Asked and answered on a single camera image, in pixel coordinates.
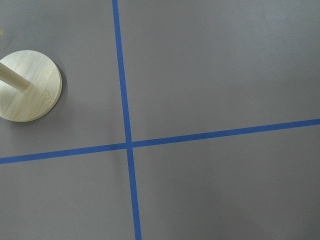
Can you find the wooden cup tree stand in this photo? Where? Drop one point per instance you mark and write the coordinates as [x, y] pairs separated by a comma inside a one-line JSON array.
[[30, 85]]

